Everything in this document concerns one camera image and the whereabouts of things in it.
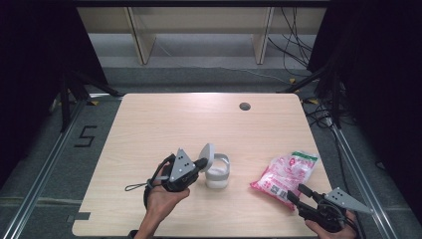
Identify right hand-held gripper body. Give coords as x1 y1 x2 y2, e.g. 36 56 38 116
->
298 186 374 233

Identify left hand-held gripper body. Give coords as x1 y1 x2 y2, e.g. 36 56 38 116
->
151 147 202 194

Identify clear jar with grey lid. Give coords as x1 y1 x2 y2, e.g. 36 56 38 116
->
198 142 231 190

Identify pink and white packet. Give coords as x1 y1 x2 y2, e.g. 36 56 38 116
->
249 150 319 212

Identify person's right hand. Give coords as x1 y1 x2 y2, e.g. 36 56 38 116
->
304 210 360 239

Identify person's left hand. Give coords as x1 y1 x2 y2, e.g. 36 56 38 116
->
144 165 192 220

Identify black metal stand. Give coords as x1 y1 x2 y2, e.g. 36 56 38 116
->
59 68 122 133
278 63 342 128

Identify light wooden shelf unit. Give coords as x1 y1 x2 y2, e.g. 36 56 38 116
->
77 6 327 66

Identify black curtain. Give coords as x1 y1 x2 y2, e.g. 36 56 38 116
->
307 0 422 213
0 0 108 187

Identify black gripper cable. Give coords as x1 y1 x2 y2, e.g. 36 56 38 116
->
349 215 362 239

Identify black wrist strap cord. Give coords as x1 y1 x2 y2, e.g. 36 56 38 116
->
124 178 158 209

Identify aluminium floor rail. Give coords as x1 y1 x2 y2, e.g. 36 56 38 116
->
331 125 399 239
0 99 86 239

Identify black cable tangle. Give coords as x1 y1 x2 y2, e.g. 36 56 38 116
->
303 99 334 128

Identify white floor cable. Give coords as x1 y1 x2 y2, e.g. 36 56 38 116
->
155 39 290 85

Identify black table bracket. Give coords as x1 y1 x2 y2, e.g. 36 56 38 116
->
66 211 92 223

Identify black hanging cables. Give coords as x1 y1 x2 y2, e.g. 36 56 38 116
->
267 6 315 69

